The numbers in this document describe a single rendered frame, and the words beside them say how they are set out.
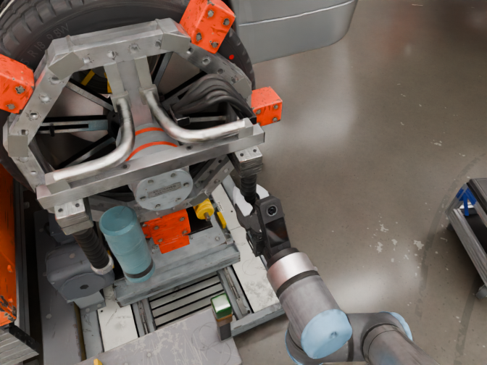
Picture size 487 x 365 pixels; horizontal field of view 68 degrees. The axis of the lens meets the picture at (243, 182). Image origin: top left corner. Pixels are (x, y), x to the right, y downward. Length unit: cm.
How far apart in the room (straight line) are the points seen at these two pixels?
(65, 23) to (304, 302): 67
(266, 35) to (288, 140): 96
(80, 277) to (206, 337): 47
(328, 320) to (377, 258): 114
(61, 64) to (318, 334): 65
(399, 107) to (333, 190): 89
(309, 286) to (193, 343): 47
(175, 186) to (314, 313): 38
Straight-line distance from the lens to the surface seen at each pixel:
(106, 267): 83
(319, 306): 66
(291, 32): 139
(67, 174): 67
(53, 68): 76
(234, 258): 151
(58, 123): 96
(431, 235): 194
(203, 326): 107
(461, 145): 248
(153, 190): 79
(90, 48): 75
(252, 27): 131
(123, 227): 91
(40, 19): 83
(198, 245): 145
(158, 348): 107
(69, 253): 134
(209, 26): 78
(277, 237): 71
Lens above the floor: 145
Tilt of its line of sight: 49 degrees down
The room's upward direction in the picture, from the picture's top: straight up
